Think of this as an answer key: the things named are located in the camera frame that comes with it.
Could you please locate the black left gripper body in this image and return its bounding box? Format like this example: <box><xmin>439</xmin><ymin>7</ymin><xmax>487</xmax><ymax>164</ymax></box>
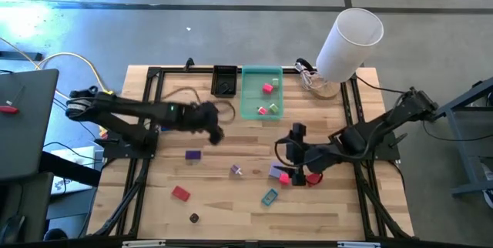
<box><xmin>179</xmin><ymin>100</ymin><xmax>221</xmax><ymax>132</ymax></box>

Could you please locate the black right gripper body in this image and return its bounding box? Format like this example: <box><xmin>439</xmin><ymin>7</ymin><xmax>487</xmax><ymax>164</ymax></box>
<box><xmin>285</xmin><ymin>139</ymin><xmax>336</xmax><ymax>174</ymax></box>

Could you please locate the lavender wall charger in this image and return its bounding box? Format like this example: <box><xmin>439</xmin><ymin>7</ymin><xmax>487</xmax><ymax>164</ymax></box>
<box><xmin>268</xmin><ymin>161</ymin><xmax>285</xmax><ymax>179</ymax></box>

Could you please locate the red charger block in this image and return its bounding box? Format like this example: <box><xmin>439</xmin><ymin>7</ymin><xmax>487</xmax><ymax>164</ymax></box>
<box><xmin>307</xmin><ymin>171</ymin><xmax>324</xmax><ymax>187</ymax></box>

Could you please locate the red rectangular block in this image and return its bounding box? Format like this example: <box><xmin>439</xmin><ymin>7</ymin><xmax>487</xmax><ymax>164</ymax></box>
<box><xmin>171</xmin><ymin>186</ymin><xmax>192</xmax><ymax>203</ymax></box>

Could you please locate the teal digital clock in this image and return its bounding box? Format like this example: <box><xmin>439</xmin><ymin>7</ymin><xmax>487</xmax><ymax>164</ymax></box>
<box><xmin>261</xmin><ymin>188</ymin><xmax>280</xmax><ymax>207</ymax></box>

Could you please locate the black mesh bin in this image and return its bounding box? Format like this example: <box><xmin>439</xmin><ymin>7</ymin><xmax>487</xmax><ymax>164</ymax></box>
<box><xmin>211</xmin><ymin>64</ymin><xmax>240</xmax><ymax>99</ymax></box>

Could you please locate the teal translucent plastic tray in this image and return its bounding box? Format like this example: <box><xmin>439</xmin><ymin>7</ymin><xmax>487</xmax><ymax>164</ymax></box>
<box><xmin>240</xmin><ymin>65</ymin><xmax>285</xmax><ymax>122</ymax></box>

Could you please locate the white table lamp wooden base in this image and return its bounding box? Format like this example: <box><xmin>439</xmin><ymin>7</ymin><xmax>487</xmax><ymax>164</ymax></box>
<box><xmin>307</xmin><ymin>7</ymin><xmax>385</xmax><ymax>101</ymax></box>

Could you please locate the white printed box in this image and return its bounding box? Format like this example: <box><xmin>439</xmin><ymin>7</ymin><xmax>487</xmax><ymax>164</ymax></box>
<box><xmin>49</xmin><ymin>146</ymin><xmax>97</xmax><ymax>196</ymax></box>

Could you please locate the black support beam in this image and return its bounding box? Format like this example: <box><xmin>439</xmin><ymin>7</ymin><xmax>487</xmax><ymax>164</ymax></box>
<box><xmin>39</xmin><ymin>150</ymin><xmax>102</xmax><ymax>188</ymax></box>

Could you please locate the grey blue metal stand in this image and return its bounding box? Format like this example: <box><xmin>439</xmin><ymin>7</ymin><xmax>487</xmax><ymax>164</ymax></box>
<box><xmin>424</xmin><ymin>75</ymin><xmax>493</xmax><ymax>197</ymax></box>

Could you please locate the dark grey side table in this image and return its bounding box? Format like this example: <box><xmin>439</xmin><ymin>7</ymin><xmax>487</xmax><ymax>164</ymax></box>
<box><xmin>0</xmin><ymin>68</ymin><xmax>60</xmax><ymax>182</ymax></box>

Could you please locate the black floor bar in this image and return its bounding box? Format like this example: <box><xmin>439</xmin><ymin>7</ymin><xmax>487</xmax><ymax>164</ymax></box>
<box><xmin>0</xmin><ymin>50</ymin><xmax>44</xmax><ymax>62</ymax></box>

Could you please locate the black chair part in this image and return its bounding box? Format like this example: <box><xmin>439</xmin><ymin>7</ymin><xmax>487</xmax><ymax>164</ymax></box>
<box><xmin>0</xmin><ymin>214</ymin><xmax>26</xmax><ymax>246</ymax></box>

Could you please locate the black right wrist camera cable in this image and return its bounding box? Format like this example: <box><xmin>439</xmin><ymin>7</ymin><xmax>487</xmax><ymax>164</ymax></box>
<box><xmin>273</xmin><ymin>137</ymin><xmax>306</xmax><ymax>169</ymax></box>

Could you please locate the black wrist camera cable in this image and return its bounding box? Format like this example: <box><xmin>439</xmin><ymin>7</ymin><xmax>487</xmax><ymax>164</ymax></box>
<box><xmin>161</xmin><ymin>85</ymin><xmax>236</xmax><ymax>124</ymax></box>
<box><xmin>273</xmin><ymin>137</ymin><xmax>306</xmax><ymax>169</ymax></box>

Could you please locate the black left wrist camera cable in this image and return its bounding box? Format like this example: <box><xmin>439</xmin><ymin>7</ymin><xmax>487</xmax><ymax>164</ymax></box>
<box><xmin>161</xmin><ymin>85</ymin><xmax>236</xmax><ymax>124</ymax></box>

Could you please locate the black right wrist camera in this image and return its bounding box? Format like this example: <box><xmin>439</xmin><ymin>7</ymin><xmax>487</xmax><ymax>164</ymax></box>
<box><xmin>291</xmin><ymin>122</ymin><xmax>308</xmax><ymax>138</ymax></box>

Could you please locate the black aluminium table frame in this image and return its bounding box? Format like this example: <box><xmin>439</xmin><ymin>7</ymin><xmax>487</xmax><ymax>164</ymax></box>
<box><xmin>91</xmin><ymin>65</ymin><xmax>415</xmax><ymax>242</ymax></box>

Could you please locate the white coiled lamp cord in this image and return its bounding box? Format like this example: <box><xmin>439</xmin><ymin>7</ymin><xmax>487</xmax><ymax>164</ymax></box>
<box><xmin>298</xmin><ymin>66</ymin><xmax>323</xmax><ymax>92</ymax></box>

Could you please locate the black clamp handle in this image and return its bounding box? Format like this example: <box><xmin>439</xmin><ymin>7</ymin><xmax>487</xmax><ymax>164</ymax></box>
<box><xmin>387</xmin><ymin>132</ymin><xmax>409</xmax><ymax>149</ymax></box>

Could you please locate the white metal bracket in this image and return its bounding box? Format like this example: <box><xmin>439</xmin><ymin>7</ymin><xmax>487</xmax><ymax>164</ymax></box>
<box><xmin>337</xmin><ymin>241</ymin><xmax>381</xmax><ymax>248</ymax></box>
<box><xmin>121</xmin><ymin>240</ymin><xmax>167</xmax><ymax>248</ymax></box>

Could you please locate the cream cable yellow plug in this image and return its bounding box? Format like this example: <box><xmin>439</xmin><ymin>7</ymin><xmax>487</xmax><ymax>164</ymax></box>
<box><xmin>0</xmin><ymin>36</ymin><xmax>116</xmax><ymax>116</ymax></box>

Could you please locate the black cable strap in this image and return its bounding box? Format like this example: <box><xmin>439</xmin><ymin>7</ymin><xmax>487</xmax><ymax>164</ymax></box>
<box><xmin>294</xmin><ymin>58</ymin><xmax>317</xmax><ymax>74</ymax></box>

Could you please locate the black floor cable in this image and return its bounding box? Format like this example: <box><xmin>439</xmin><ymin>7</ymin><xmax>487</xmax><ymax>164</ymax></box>
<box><xmin>421</xmin><ymin>119</ymin><xmax>493</xmax><ymax>143</ymax></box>

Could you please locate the red handled tool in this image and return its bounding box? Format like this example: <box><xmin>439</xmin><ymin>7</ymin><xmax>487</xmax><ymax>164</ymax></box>
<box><xmin>0</xmin><ymin>85</ymin><xmax>25</xmax><ymax>116</ymax></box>

